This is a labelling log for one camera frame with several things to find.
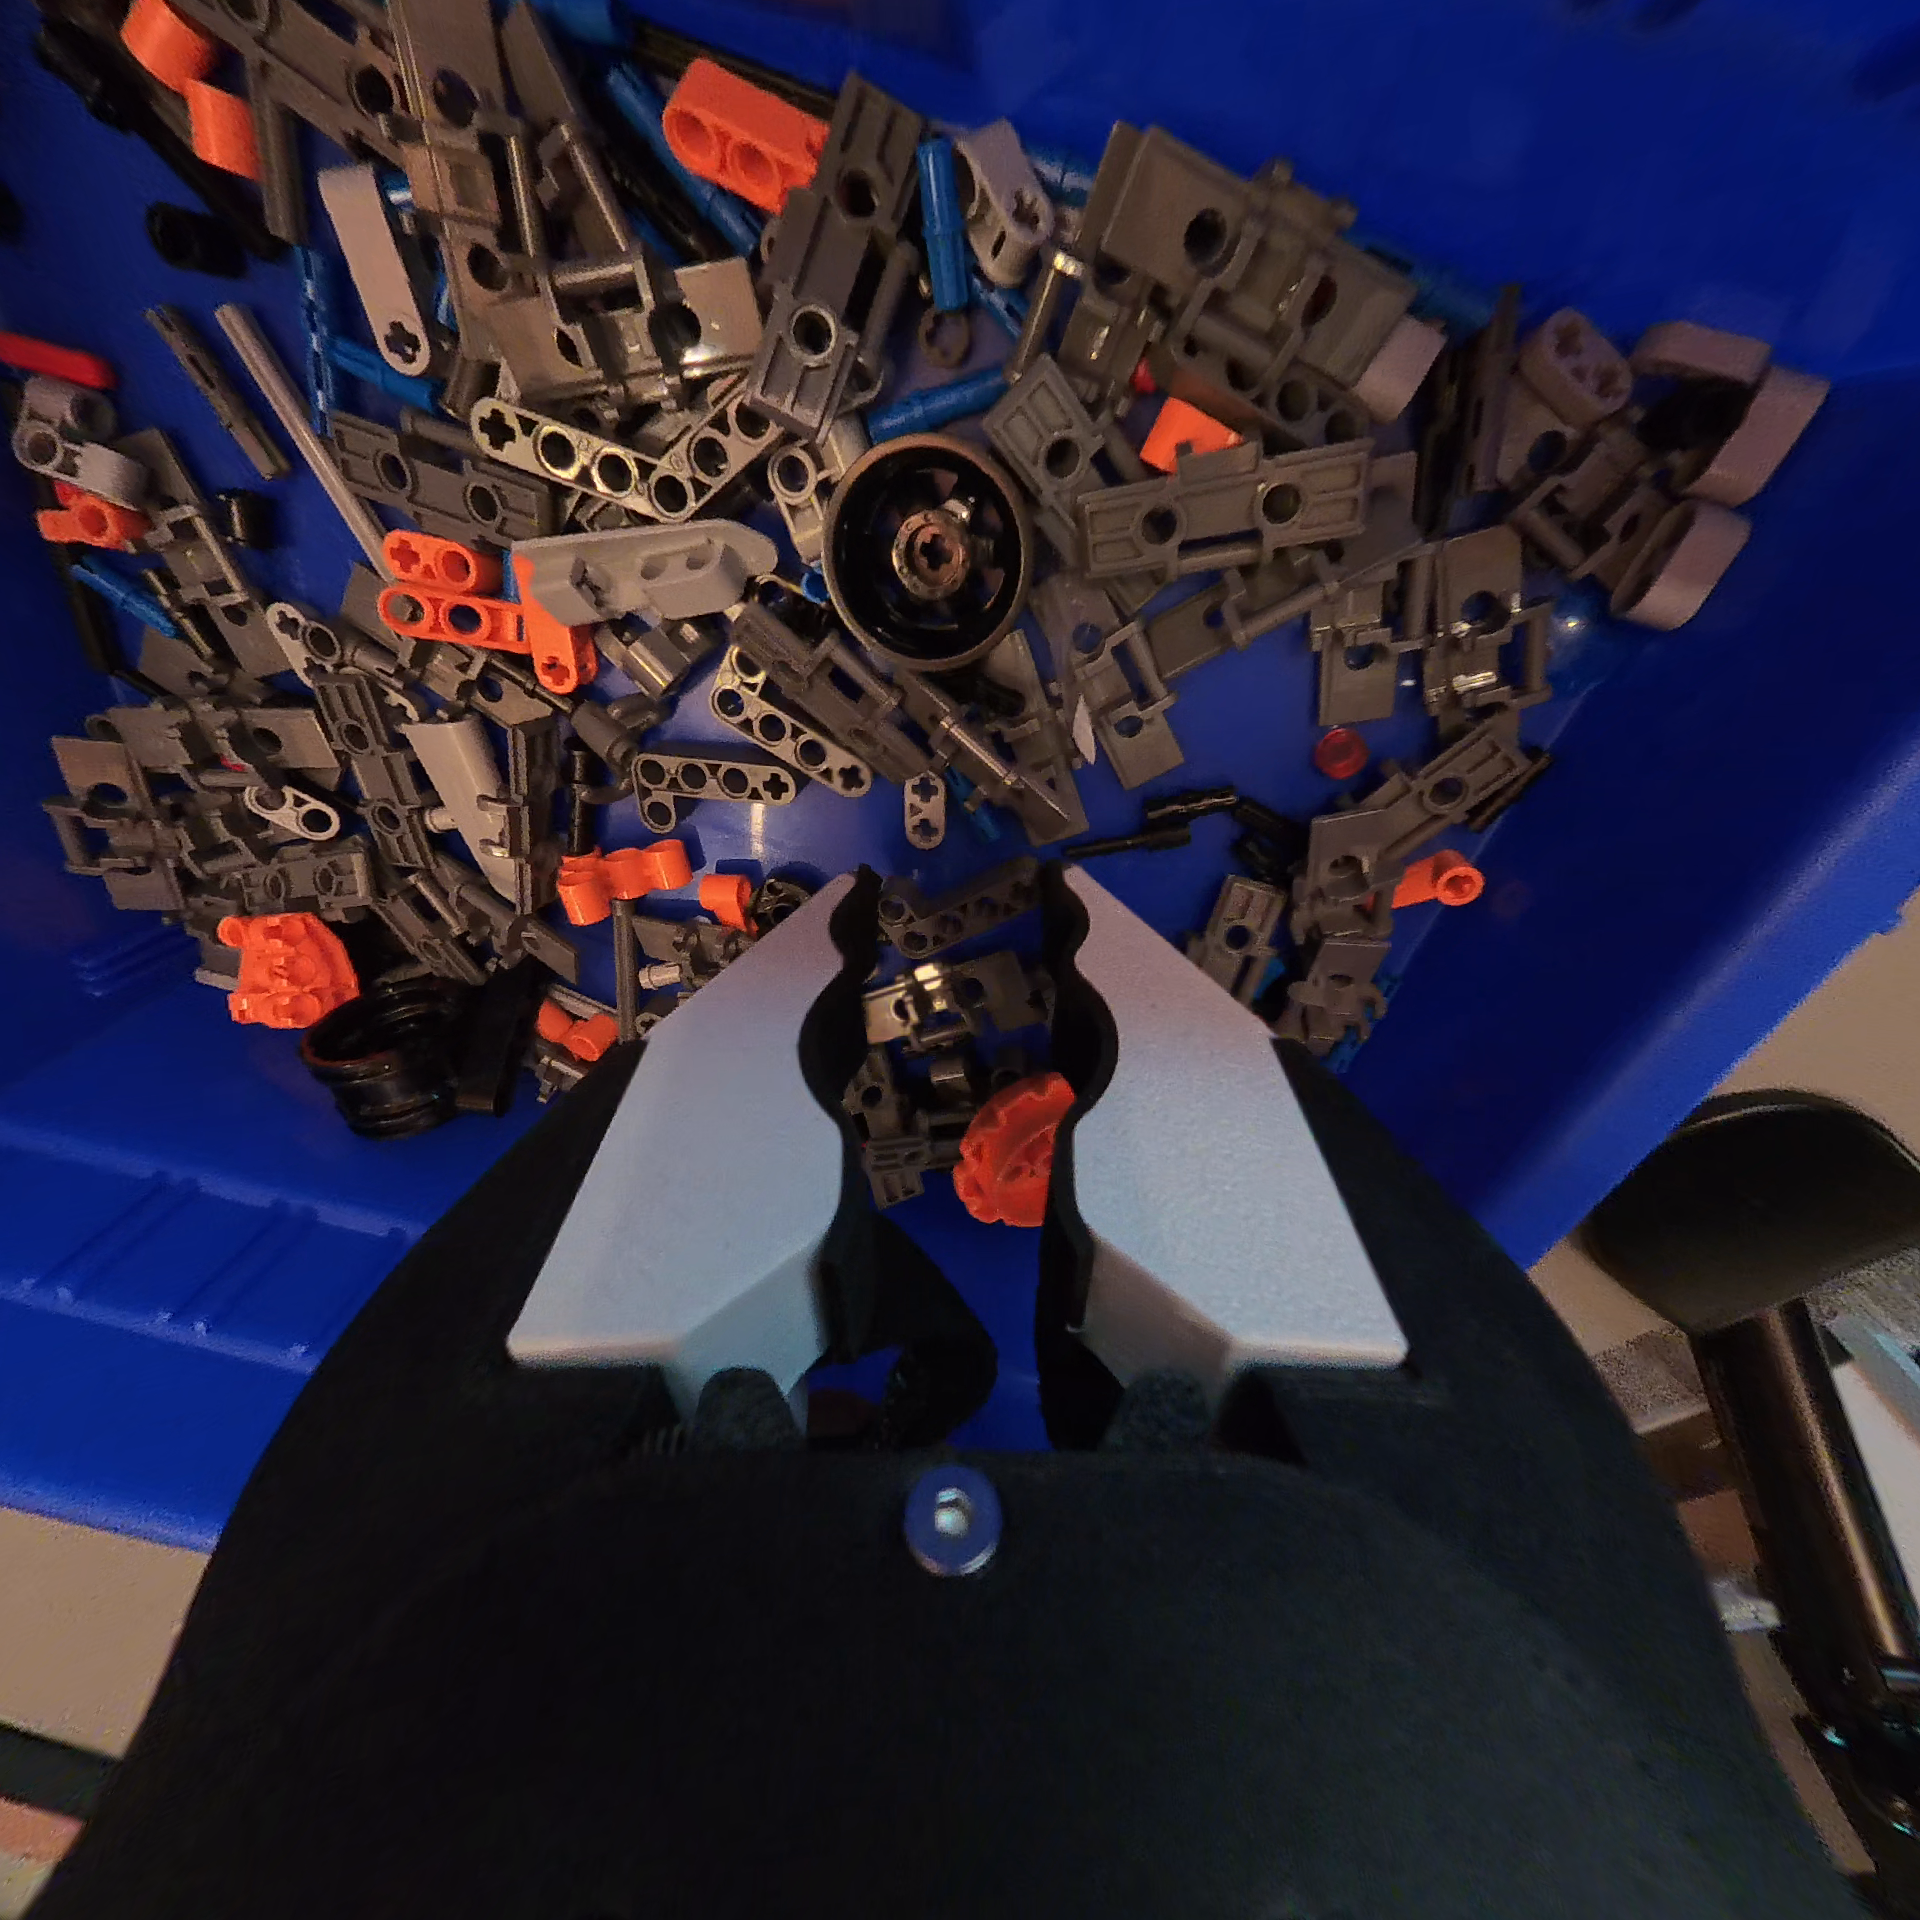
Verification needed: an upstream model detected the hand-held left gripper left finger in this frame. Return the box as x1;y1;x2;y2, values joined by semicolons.
509;873;879;1388

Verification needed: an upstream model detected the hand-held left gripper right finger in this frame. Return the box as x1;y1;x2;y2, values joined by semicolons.
1036;873;1406;1388

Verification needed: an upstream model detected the small orange toy connector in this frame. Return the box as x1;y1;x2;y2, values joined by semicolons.
954;1076;1076;1231

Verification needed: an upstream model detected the blue plastic bin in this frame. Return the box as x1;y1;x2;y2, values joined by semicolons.
0;0;1920;1549

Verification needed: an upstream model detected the heap of mixed toy pieces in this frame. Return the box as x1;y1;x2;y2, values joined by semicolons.
0;0;1830;1201

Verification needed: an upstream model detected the black rubber toy tire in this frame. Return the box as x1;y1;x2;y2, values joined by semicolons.
299;977;542;1143

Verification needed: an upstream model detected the black toy wheel hub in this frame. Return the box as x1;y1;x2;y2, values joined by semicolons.
825;437;1031;671

